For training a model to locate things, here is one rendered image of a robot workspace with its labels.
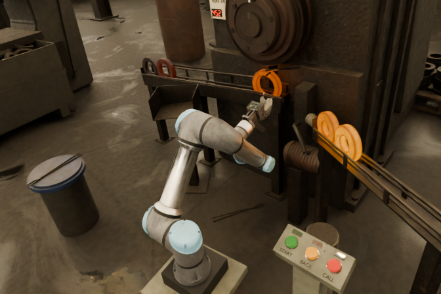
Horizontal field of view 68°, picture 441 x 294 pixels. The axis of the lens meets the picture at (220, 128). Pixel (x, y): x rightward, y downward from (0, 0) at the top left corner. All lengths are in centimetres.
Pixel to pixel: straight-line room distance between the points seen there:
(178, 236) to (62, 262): 108
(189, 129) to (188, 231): 38
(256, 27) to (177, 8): 293
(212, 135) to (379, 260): 117
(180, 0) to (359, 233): 345
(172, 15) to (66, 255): 322
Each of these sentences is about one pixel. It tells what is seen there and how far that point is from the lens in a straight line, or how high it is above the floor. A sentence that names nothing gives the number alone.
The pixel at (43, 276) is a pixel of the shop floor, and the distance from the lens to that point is 220.
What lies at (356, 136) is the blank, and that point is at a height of 78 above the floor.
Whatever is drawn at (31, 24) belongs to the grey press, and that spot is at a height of 86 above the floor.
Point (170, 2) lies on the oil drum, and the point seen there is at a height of 80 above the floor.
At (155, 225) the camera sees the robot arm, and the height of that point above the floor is 58.
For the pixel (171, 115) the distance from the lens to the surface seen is 200.
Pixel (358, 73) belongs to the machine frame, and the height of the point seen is 87.
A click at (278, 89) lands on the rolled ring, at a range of 181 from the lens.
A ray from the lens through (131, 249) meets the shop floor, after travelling 208.
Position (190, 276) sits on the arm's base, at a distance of 137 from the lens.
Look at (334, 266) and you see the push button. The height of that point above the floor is 61.
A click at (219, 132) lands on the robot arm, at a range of 118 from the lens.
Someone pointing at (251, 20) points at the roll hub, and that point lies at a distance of 164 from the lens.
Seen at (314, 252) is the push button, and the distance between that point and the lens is 116.
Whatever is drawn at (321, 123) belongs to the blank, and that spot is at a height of 72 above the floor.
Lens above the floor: 152
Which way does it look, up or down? 31 degrees down
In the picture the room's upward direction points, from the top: 7 degrees counter-clockwise
